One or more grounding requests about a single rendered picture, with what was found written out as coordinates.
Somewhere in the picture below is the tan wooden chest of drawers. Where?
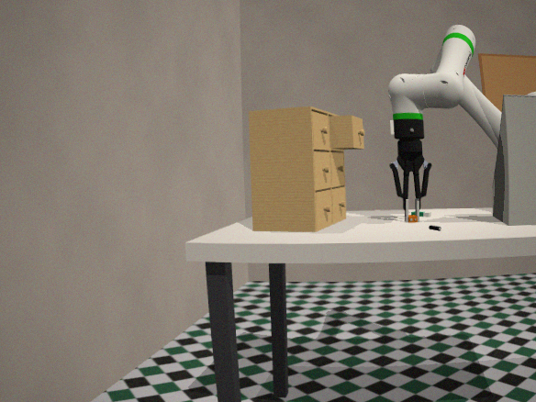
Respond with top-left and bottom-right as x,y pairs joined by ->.
249,106 -> 346,232

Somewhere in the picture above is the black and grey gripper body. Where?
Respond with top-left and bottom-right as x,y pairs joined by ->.
396,140 -> 424,172

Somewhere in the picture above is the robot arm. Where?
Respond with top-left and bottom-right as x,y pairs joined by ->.
388,25 -> 501,147

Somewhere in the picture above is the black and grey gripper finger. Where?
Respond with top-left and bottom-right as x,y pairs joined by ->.
389,160 -> 409,222
413,160 -> 431,222

